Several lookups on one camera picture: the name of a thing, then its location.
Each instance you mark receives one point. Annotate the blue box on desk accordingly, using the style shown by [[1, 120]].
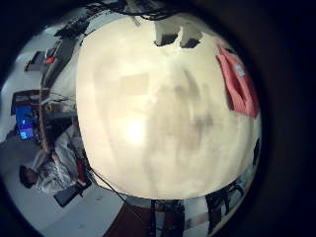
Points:
[[24, 123]]

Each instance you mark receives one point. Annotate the seated person grey clothes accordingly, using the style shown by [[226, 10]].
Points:
[[62, 161]]

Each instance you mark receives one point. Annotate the orange short-sleeved shirt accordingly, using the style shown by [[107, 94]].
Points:
[[240, 89]]

